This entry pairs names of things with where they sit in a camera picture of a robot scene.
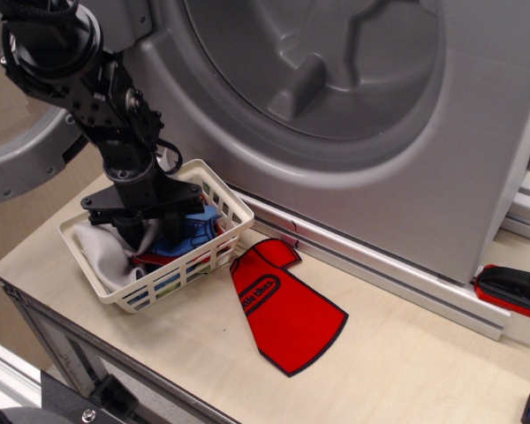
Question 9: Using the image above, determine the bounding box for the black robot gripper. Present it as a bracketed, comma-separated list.
[80, 155, 204, 250]

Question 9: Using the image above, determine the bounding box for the grey cloth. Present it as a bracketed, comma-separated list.
[74, 219, 162, 292]

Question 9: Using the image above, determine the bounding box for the white plastic laundry basket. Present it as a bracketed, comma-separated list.
[58, 159, 254, 314]

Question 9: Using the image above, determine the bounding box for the red shirt cloth cutout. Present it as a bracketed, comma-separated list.
[230, 238, 348, 377]

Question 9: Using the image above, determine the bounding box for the grey toy washing machine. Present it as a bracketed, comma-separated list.
[95, 1, 530, 282]

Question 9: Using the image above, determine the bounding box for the grey round washer door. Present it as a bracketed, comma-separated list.
[0, 107, 87, 203]

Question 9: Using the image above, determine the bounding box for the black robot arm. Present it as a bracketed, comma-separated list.
[0, 1, 204, 248]

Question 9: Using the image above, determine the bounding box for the blue jeans cloth piece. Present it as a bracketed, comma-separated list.
[149, 205, 221, 258]

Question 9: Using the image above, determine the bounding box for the aluminium rail under washer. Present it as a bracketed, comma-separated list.
[231, 186, 511, 340]

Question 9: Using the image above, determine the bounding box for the aluminium table frame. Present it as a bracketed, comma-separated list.
[0, 277, 235, 423]

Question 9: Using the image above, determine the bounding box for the black metal bracket with bolt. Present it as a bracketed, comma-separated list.
[41, 371, 140, 423]

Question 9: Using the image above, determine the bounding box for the red cloth in basket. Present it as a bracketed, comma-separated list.
[132, 252, 181, 267]

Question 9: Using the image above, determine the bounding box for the red and black clamp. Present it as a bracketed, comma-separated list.
[473, 265, 530, 318]

